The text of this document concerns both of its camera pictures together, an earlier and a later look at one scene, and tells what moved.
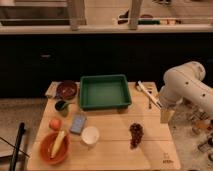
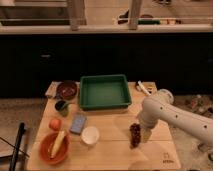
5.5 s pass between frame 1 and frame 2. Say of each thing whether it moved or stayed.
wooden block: stayed
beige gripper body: moved
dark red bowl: stayed
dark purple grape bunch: stayed
